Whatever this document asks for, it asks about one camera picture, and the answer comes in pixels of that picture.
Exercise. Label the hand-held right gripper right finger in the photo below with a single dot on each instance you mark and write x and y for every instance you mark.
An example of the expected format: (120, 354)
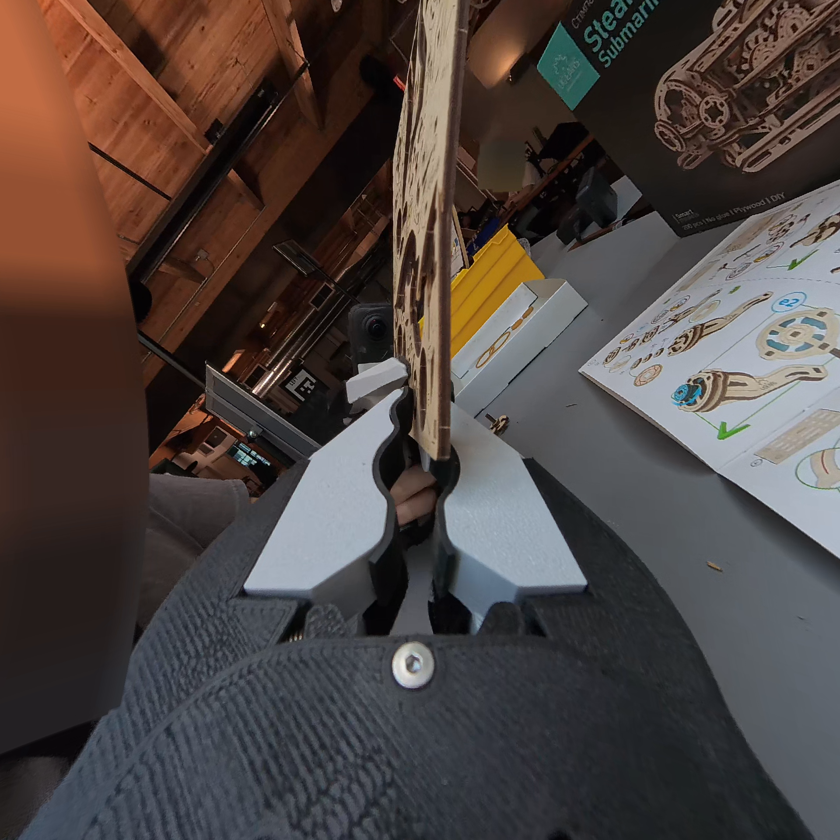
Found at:
(512, 538)

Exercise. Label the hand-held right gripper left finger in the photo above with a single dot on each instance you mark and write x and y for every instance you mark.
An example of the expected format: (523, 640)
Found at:
(321, 525)

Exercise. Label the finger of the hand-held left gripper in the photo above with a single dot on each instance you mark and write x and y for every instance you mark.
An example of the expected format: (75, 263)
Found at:
(377, 380)

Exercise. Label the wooden parts sheet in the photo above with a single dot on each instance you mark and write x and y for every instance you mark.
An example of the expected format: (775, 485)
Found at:
(426, 197)

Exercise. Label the black model kit box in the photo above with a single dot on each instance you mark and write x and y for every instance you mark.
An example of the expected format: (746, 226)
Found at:
(630, 131)

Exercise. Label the person's left hand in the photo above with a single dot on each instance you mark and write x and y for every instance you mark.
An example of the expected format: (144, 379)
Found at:
(413, 495)

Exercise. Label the black framed marker tag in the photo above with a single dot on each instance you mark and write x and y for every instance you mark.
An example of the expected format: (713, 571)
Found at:
(300, 388)

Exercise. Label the yellow plastic bin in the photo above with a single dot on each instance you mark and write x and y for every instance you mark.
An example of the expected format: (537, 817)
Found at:
(492, 275)

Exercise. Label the group of tan rubber bands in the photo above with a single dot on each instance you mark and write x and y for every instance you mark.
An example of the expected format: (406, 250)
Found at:
(525, 315)

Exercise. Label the white cardboard box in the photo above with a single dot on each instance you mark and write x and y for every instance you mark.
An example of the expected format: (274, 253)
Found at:
(558, 298)

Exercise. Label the instruction booklet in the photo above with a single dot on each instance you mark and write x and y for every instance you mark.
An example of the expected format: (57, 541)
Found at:
(754, 407)

